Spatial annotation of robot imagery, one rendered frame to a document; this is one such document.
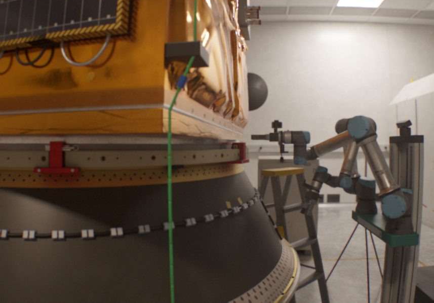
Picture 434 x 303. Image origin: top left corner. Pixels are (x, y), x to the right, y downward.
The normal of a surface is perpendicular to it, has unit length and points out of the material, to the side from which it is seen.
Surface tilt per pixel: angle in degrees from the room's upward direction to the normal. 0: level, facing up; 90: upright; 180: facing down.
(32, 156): 90
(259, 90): 90
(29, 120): 90
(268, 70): 90
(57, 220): 62
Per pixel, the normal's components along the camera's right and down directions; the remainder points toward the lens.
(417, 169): -0.10, -0.01
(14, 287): 0.17, -0.48
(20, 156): 0.19, -0.01
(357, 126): -0.72, -0.13
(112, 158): 0.47, -0.01
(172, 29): 0.76, 0.00
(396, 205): -0.64, 0.11
